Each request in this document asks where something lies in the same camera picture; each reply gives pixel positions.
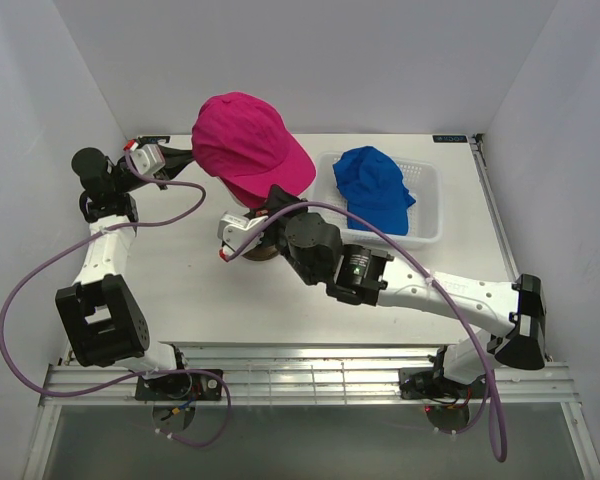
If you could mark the pink cap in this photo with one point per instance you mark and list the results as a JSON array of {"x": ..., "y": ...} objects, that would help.
[
  {"x": 237, "y": 134},
  {"x": 257, "y": 188}
]

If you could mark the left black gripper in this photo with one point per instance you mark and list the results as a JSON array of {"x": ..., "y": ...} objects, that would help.
[{"x": 175, "y": 161}]

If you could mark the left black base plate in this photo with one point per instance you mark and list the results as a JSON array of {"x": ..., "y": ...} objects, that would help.
[{"x": 179, "y": 387}]

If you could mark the aluminium rail frame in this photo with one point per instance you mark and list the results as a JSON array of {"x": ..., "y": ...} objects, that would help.
[{"x": 170, "y": 290}]

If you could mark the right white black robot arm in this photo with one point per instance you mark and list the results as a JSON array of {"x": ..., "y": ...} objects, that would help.
[{"x": 509, "y": 316}]

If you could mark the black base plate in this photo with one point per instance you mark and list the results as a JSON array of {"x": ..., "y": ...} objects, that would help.
[
  {"x": 432, "y": 384},
  {"x": 179, "y": 387}
]

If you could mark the brown round wooden stand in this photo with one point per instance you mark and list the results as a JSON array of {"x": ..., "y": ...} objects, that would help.
[{"x": 261, "y": 252}]

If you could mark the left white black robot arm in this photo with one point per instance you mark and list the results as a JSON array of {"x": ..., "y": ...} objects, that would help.
[{"x": 103, "y": 321}]

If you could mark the cream foam mannequin head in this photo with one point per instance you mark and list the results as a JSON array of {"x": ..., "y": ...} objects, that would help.
[{"x": 239, "y": 196}]

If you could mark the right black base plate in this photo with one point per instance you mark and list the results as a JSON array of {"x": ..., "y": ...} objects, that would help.
[{"x": 432, "y": 384}]

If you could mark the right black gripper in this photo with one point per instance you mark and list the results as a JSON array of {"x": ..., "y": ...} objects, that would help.
[{"x": 276, "y": 201}]

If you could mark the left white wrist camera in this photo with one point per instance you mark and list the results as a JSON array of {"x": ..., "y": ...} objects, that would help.
[{"x": 147, "y": 159}]

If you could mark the blue cap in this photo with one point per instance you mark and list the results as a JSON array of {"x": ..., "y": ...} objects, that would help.
[{"x": 372, "y": 185}]

